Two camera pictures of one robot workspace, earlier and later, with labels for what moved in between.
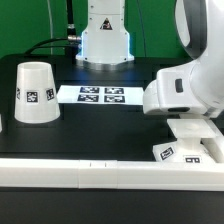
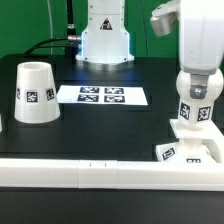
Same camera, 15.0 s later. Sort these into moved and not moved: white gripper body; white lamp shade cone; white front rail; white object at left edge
Moved: white gripper body
Not moved: white front rail; white object at left edge; white lamp shade cone
